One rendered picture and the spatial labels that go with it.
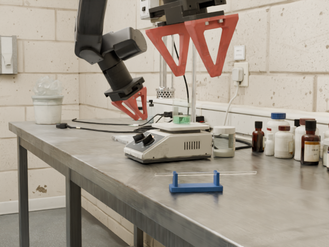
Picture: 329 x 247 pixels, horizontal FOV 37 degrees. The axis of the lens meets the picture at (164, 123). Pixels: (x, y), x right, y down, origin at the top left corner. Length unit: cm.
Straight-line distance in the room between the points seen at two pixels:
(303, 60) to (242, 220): 87
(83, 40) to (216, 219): 52
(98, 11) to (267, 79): 81
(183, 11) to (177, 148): 69
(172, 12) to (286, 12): 103
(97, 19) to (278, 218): 55
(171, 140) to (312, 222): 55
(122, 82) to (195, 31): 61
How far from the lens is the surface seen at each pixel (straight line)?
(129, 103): 118
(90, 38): 110
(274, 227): 76
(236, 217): 79
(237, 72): 179
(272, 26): 169
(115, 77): 119
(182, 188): 94
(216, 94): 196
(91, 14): 105
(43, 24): 363
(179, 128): 126
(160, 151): 124
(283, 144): 135
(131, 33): 114
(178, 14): 62
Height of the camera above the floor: 97
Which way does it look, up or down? 6 degrees down
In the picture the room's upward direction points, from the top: straight up
